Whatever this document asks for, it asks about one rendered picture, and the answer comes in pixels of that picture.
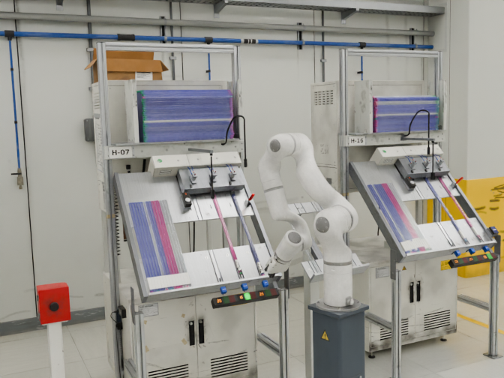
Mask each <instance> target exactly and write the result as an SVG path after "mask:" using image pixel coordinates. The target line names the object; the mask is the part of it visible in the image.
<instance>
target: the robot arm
mask: <svg viewBox="0 0 504 378"><path fill-rule="evenodd" d="M288 156H292V157H293V158H294V159H295V162H296V176H297V178H298V180H299V182H300V183H301V186H302V187H303V188H304V190H305V191H306V192H307V194H308V195H309V196H310V197H311V198H312V199H313V200H314V201H315V202H316V203H318V204H319V205H321V206H322V207H323V208H324V209H323V210H322V211H320V212H319V213H318V214H317V215H316V217H315V219H314V223H313V229H314V232H315V235H316V237H317V239H318V241H319V243H320V244H321V246H322V250H323V278H324V298H321V299H319V300H317V301H316V307H317V308H319V309H320V310H323V311H328V312H337V313H342V312H350V311H356V310H358V309H359V308H360V307H361V302H360V301H359V300H357V299H354V298H353V257H352V251H351V249H350V248H349V247H348V246H347V245H346V244H345V243H344V240H343V234H344V233H348V232H350V231H352V230H353V229H354V228H355V227H356V226H357V223H358V220H359V217H358V214H357V212H356V210H355V209H354V207H353V206H352V205H351V204H350V203H349V202H348V201H347V200H346V199H345V198H344V197H343V196H341V195H340V194H339V193H338V192H337V191H336V190H335V189H334V188H333V187H332V186H331V185H330V184H329V183H328V182H327V181H326V179H325V178H324V176H323V174H322V173H321V171H320V169H319V168H318V166H317V164H316V161H315V159H314V147H313V145H312V142H311V141H310V140H309V138H308V137H307V136H305V135H304V134H303V133H279V134H277V135H275V136H273V137H272V138H271V139H270V140H269V141H268V142H267V145H266V151H265V154H264V155H263V156H262V158H261V159H260V161H259V165H258V171H259V177H260V180H261V182H262V188H263V190H264V194H265V198H266V201H267V204H268V209H269V212H270V215H271V217H272V219H273V220H275V221H286V222H289V223H291V224H292V225H293V226H294V227H295V230H296V231H295V230H290V231H288V232H287V233H286V234H285V236H284V237H283V239H282V240H281V242H280V244H279V245H278V247H277V249H276V251H275V252H274V255H273V256H272V257H271V258H270V259H269V260H268V262H267V263H266V264H265V266H267V267H266V268H265V269H264V270H265V272H268V276H269V277H270V278H273V277H274V276H275V274H277V273H279V272H285V271H286V270H287V269H288V268H289V266H290V263H291V260H292V258H293V257H294V256H295V255H296V254H297V253H299V252H301V251H305V250H307V249H309V248H311V246H312V238H311V233H310V230H309V228H308V225H307V223H306V222H305V220H304V219H303V218H302V217H301V216H299V215H298V214H296V213H295V212H293V211H291V210H290V208H289V206H288V203H287V198H286V194H285V191H284V186H283V183H282V181H281V175H280V169H281V160H282V159H283V158H285V157H288Z"/></svg>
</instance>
